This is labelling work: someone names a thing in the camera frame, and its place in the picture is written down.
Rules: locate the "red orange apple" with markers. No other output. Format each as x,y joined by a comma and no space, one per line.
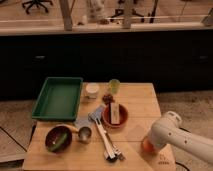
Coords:
148,147

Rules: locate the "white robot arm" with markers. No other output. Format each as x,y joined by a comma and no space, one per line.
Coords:
166,130

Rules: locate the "green translucent cup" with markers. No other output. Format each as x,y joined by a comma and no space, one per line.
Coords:
114,86

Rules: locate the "white paper cup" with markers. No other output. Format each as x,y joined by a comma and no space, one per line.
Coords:
92,90

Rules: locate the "small metal cup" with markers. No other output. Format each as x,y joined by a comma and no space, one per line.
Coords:
84,135

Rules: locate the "brown pinecone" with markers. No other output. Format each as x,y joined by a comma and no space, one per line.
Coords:
108,98

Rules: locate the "green plastic tray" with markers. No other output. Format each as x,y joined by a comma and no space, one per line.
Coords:
58,99

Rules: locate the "metal tongs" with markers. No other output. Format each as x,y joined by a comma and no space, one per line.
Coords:
118,154

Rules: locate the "dark brown bowl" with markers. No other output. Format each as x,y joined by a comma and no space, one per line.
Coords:
54,134

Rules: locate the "black chair base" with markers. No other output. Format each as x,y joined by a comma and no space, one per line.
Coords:
126,12

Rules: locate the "green cucumber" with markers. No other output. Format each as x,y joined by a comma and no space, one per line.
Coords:
56,145

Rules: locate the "black office chair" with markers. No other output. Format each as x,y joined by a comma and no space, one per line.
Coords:
38,3

